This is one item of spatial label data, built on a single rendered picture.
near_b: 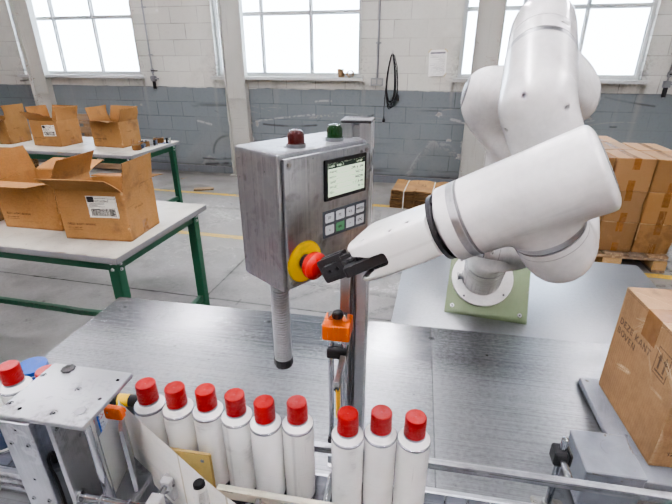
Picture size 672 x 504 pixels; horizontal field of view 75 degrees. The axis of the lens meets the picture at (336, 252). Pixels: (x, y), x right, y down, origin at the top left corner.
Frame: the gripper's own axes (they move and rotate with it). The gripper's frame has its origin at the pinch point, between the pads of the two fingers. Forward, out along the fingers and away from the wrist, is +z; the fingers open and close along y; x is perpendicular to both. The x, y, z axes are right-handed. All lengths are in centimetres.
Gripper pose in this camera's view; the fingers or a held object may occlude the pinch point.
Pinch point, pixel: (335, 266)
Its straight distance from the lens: 56.7
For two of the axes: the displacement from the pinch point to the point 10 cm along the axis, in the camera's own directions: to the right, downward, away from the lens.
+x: 4.5, 8.8, 1.6
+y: -4.3, 3.7, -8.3
